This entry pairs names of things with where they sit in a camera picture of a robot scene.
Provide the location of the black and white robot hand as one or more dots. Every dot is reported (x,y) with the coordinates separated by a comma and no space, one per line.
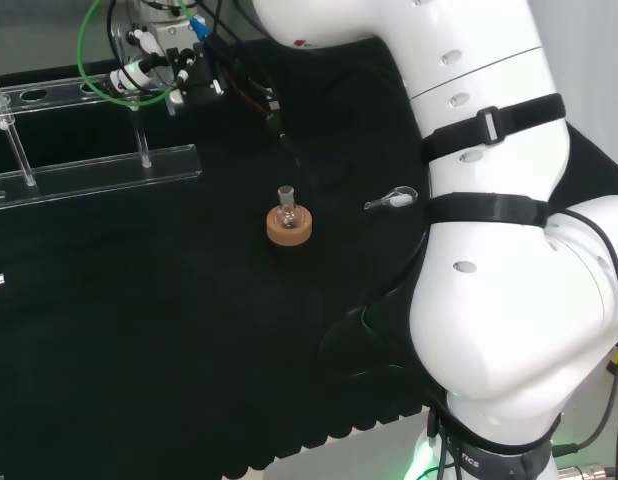
(201,80)

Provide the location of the clear acrylic funnel stand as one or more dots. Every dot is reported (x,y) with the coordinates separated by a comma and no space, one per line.
(114,170)

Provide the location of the clear round-bottom flask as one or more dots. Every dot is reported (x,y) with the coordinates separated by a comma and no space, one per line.
(288,218)

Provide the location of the black bench cloth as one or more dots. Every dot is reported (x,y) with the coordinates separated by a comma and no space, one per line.
(139,325)

